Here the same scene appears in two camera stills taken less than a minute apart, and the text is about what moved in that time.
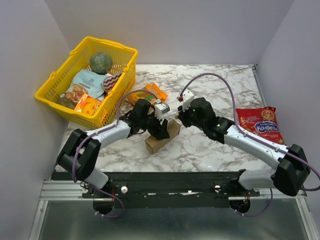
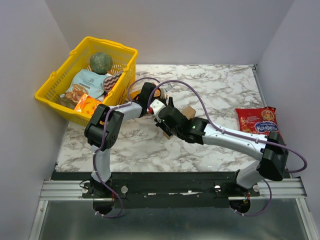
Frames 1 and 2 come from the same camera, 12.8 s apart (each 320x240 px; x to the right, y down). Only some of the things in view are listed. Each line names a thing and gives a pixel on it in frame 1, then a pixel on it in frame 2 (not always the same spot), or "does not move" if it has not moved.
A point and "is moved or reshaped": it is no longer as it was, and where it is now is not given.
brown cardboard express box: x=153 y=144 is moved or reshaped
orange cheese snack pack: x=87 y=104 does not move
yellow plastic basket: x=57 y=84 does not move
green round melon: x=101 y=63 does not move
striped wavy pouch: x=109 y=81 does not move
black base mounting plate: x=168 y=189 does not move
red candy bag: x=262 y=121 does not move
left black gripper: x=160 y=132 → x=170 y=102
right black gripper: x=182 y=116 → x=162 y=124
